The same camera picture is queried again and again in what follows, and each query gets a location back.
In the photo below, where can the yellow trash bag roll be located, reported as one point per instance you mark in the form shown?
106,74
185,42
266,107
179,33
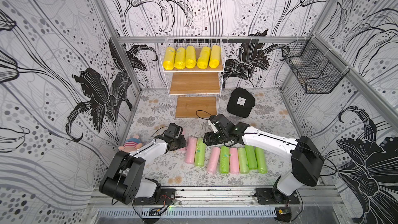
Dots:
190,59
203,59
215,56
169,58
180,58

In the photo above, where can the metal base rail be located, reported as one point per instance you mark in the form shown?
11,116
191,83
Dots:
218,202

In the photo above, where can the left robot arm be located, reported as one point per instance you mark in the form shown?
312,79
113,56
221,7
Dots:
124,181

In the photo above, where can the pink trash bag roll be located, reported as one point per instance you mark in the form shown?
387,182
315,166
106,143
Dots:
190,150
213,160
234,162
182,141

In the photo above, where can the plush toy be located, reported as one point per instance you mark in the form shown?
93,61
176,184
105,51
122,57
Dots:
131,144

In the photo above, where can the black cap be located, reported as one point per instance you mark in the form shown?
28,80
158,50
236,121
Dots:
241,103

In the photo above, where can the green trash bag roll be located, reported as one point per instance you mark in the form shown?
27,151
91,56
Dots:
251,157
199,159
243,162
224,160
261,160

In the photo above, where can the black wire wall basket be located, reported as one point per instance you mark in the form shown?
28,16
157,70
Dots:
312,68

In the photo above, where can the white wire wooden shelf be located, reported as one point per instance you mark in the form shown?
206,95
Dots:
194,92

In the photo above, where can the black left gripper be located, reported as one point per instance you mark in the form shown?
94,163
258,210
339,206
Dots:
183,143

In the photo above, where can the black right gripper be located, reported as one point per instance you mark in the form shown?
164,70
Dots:
213,137

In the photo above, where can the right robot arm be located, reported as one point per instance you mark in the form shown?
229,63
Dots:
306,160

